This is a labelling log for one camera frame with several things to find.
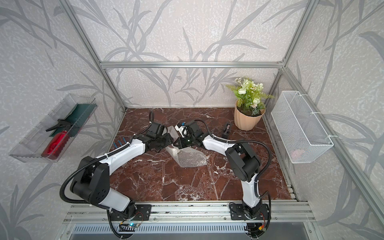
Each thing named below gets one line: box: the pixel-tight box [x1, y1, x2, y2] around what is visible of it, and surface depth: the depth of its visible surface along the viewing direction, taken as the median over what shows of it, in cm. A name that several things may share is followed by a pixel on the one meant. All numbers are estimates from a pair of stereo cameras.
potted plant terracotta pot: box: [234, 99, 266, 131], surface depth 98 cm
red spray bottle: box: [41, 121, 73, 160], surface depth 61 cm
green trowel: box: [49, 103, 98, 138], surface depth 70 cm
